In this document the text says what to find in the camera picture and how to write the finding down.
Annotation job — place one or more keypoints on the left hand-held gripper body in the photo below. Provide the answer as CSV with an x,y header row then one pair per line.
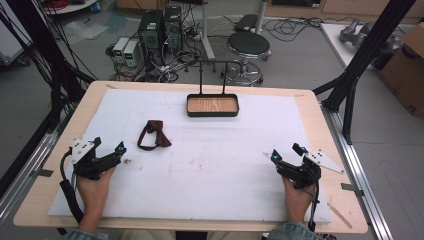
x,y
87,163

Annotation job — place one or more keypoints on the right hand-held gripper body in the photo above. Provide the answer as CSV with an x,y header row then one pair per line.
x,y
305,171

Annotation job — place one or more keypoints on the person's right hand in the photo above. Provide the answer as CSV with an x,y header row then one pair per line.
x,y
296,203

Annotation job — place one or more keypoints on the person's left hand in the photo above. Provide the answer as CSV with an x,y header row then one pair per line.
x,y
93,196

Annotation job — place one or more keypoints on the dark red bow tie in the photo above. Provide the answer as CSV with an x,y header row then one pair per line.
x,y
160,138

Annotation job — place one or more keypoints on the grey tape strip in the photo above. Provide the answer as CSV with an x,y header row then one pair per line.
x,y
351,189
41,172

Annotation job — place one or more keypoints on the thin wooden stick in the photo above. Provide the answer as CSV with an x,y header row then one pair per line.
x,y
340,216

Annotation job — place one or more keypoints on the white foam mat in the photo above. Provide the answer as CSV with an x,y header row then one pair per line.
x,y
206,156

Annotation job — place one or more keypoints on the black tray with hanger rack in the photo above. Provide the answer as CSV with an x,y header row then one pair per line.
x,y
212,106

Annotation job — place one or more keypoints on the grey bench power supply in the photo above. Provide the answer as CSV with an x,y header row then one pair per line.
x,y
131,53
120,48

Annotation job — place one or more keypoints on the black round stool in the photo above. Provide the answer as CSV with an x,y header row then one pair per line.
x,y
248,45

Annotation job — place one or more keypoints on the black computer tower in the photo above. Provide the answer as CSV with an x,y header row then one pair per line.
x,y
173,28
150,35

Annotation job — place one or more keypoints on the grey robot part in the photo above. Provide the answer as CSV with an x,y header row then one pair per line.
x,y
355,33

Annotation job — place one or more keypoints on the brown cardboard box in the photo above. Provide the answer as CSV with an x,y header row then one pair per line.
x,y
405,71

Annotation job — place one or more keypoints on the black flat device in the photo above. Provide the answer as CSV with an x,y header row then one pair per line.
x,y
246,22

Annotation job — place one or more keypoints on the white desk leg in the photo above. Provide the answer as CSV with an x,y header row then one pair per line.
x,y
207,30

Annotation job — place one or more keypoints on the aluminium rail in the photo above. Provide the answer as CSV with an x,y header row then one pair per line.
x,y
30,166
358,166

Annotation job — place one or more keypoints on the black metal frame post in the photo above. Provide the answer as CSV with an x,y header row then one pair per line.
x,y
361,56
43,56

